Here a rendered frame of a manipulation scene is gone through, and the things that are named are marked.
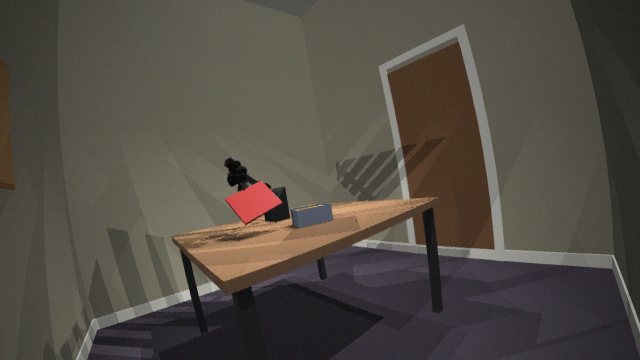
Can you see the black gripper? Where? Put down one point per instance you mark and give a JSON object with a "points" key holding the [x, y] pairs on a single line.
{"points": [[242, 178]]}

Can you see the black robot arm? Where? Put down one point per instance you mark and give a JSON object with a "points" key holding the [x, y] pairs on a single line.
{"points": [[231, 165]]}

